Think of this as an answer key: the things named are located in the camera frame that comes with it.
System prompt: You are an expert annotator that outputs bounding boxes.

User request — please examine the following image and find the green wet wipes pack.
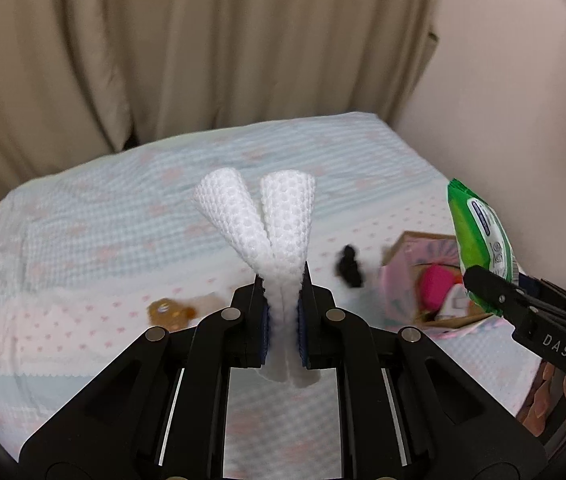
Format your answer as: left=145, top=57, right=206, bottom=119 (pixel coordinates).
left=445, top=178, right=520, bottom=317

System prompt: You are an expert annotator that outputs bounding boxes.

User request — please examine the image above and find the black sock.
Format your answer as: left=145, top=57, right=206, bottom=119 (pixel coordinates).
left=335, top=245, right=364, bottom=288

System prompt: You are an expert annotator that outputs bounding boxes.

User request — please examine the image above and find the brown plush bear toy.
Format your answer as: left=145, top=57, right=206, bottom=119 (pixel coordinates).
left=146, top=292, right=229, bottom=332

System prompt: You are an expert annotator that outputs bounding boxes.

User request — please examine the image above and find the pink soft toy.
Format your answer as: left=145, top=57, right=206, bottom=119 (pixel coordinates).
left=417, top=264, right=458, bottom=312

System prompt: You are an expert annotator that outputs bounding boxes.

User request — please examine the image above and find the person's right hand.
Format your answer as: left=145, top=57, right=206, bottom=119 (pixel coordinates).
left=518, top=363, right=566, bottom=437

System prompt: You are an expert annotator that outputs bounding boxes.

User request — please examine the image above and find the pink cardboard box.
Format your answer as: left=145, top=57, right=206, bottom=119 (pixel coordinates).
left=379, top=231, right=492, bottom=339

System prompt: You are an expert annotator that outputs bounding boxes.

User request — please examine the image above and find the pastel gingham bow bedspread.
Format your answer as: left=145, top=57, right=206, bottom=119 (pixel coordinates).
left=0, top=113, right=454, bottom=457

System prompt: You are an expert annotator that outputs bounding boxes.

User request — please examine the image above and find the beige curtain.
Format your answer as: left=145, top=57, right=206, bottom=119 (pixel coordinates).
left=0, top=0, right=438, bottom=200

